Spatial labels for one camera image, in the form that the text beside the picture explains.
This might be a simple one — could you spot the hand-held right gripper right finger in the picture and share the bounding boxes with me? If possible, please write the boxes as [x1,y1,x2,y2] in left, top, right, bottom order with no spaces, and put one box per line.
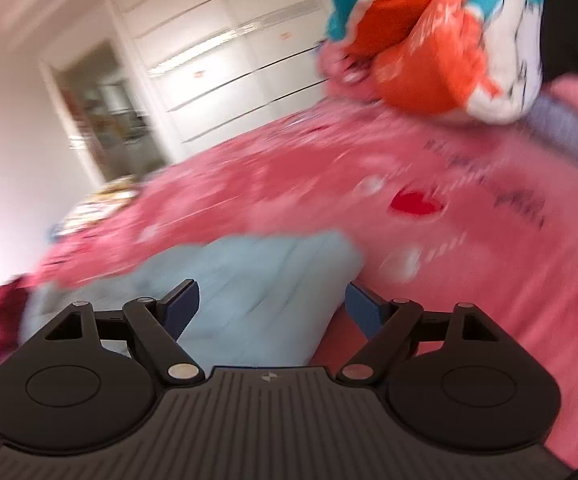
[336,280,502,388]

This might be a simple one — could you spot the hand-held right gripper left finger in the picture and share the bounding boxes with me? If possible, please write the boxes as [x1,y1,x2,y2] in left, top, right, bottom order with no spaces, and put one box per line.
[44,279,205,388]

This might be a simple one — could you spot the light blue down jacket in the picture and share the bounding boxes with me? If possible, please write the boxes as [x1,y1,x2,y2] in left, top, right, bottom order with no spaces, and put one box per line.
[21,230,365,368]

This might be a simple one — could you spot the pink printed bed blanket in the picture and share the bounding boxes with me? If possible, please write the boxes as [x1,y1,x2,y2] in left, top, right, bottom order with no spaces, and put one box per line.
[0,100,578,480]

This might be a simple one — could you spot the floral pillow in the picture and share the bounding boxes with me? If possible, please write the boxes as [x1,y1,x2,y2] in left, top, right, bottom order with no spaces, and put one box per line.
[51,175,142,236]

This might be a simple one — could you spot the white wardrobe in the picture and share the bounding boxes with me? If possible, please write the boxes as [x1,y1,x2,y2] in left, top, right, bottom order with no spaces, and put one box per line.
[100,0,335,158]

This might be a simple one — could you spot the pink printed pillow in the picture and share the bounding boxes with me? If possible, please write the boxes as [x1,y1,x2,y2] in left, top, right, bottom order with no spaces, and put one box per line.
[316,40,387,103]

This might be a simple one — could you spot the grey ribbed cloth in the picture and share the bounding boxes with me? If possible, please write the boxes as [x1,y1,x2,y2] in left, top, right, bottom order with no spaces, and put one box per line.
[524,91,578,177]

